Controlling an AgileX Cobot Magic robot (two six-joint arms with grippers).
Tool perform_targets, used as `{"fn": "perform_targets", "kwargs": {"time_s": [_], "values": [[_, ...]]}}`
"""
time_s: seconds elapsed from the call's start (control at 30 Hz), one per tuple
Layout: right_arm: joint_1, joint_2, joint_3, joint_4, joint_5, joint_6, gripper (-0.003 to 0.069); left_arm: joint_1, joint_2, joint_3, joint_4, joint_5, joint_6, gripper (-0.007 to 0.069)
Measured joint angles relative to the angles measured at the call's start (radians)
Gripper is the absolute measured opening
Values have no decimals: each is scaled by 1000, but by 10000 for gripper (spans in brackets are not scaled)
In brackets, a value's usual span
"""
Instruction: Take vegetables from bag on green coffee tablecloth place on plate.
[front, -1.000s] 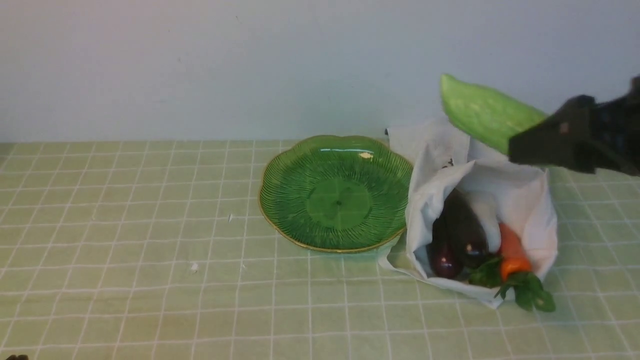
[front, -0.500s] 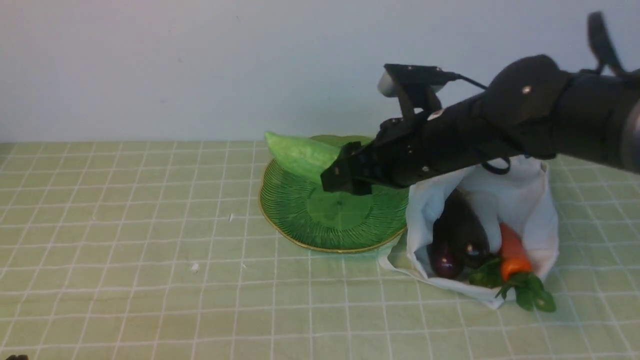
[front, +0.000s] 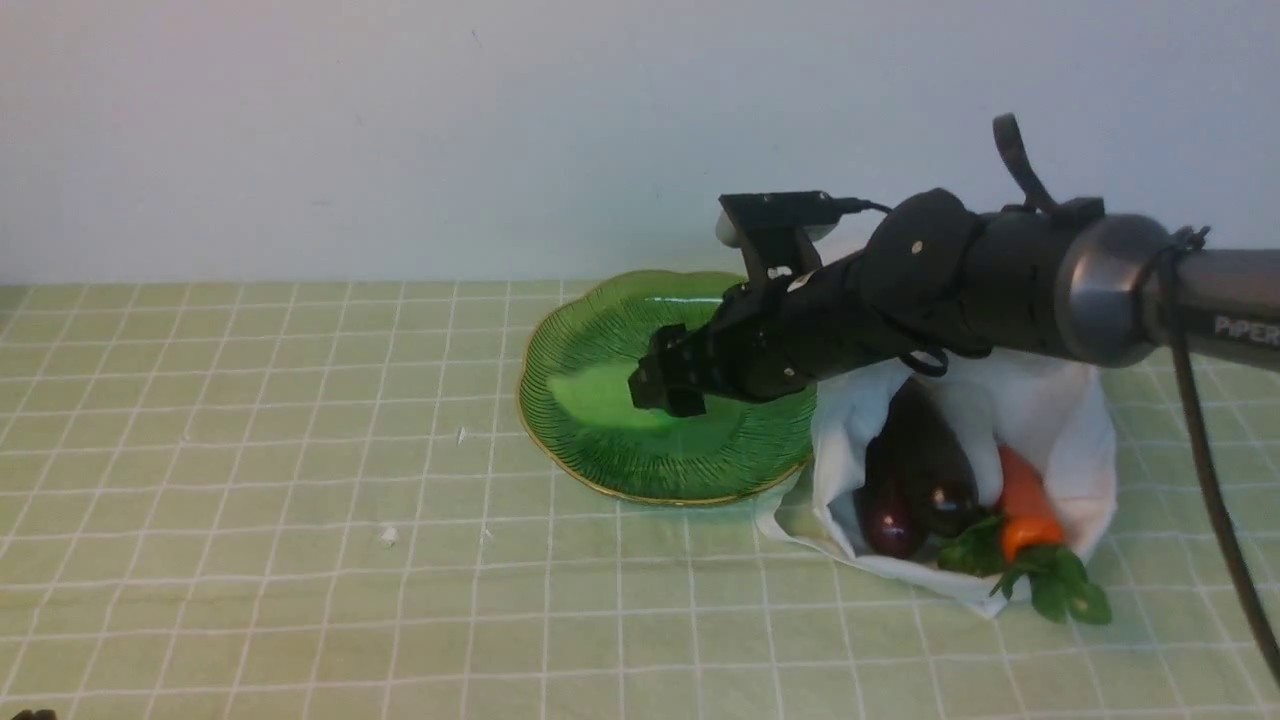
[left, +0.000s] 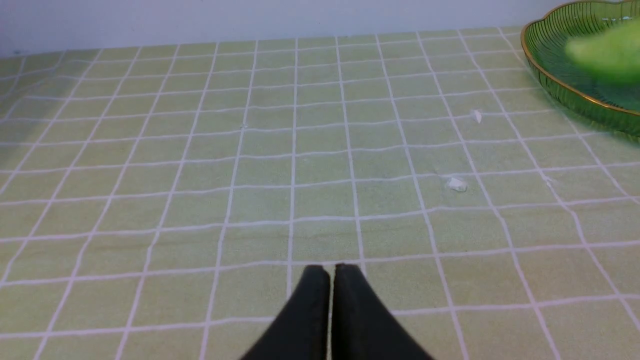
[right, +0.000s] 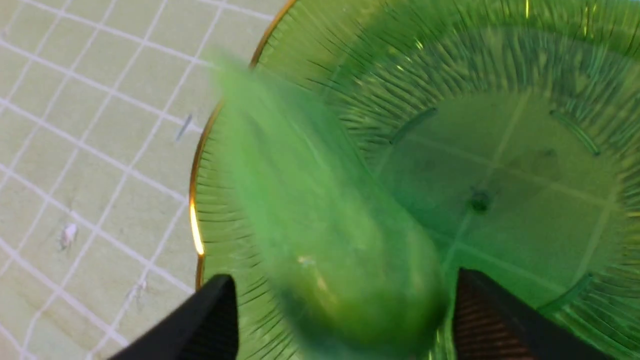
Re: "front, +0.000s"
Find orange carrot with leaves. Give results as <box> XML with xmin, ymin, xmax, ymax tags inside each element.
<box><xmin>937</xmin><ymin>445</ymin><xmax>1114</xmax><ymax>626</ymax></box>

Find black cable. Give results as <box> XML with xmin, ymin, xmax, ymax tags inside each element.
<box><xmin>1149</xmin><ymin>225</ymin><xmax>1280</xmax><ymax>685</ymax></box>

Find green checkered tablecloth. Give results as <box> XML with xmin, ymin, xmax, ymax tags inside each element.
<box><xmin>1</xmin><ymin>282</ymin><xmax>1277</xmax><ymax>719</ymax></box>

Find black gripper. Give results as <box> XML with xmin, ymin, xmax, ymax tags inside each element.
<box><xmin>628</xmin><ymin>190</ymin><xmax>986</xmax><ymax>418</ymax></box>

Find dark purple eggplant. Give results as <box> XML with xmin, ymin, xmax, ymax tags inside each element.
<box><xmin>852</xmin><ymin>379</ymin><xmax>982</xmax><ymax>559</ymax></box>

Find white cloth bag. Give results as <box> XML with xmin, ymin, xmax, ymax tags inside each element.
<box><xmin>755</xmin><ymin>350</ymin><xmax>1117</xmax><ymax>619</ymax></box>

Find green glass plate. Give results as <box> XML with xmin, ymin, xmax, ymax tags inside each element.
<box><xmin>517</xmin><ymin>270</ymin><xmax>815</xmax><ymax>506</ymax></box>

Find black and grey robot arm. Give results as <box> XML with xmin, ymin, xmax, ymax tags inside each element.
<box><xmin>628</xmin><ymin>190</ymin><xmax>1279</xmax><ymax>416</ymax></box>

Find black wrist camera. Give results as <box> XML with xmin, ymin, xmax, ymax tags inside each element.
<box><xmin>716</xmin><ymin>191</ymin><xmax>844</xmax><ymax>284</ymax></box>

